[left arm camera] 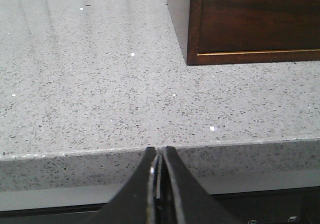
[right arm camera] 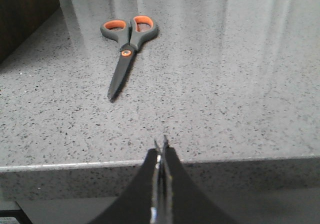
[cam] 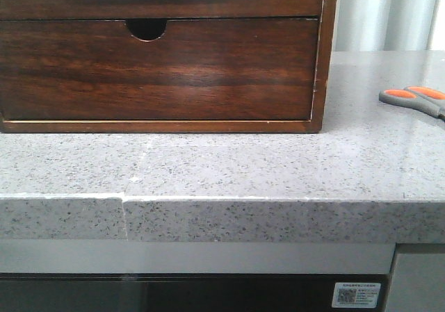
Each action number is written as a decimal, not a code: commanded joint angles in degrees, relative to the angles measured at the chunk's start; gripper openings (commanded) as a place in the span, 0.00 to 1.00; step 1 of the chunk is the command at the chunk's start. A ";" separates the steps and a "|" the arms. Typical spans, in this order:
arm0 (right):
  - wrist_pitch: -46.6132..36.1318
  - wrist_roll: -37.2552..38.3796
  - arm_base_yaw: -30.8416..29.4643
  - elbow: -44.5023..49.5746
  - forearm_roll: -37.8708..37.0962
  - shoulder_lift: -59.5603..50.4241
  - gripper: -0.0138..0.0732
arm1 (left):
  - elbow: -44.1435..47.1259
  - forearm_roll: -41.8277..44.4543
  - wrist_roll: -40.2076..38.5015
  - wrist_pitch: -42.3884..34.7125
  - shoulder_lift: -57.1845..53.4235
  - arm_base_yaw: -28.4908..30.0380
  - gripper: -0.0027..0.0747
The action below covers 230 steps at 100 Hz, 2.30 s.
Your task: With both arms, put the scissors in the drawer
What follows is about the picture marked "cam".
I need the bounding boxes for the orange grey scissors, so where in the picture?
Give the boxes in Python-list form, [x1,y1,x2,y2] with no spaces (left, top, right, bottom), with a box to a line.
[379,85,444,120]

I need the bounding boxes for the dark wooden drawer box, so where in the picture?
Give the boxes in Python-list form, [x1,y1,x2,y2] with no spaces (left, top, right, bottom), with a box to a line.
[1,0,337,133]

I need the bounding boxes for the black oven front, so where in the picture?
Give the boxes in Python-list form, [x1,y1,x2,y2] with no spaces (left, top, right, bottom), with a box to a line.
[1,273,388,311]

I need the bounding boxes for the white QR code sticker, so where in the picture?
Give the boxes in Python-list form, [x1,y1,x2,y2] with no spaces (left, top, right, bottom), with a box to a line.
[332,282,381,309]

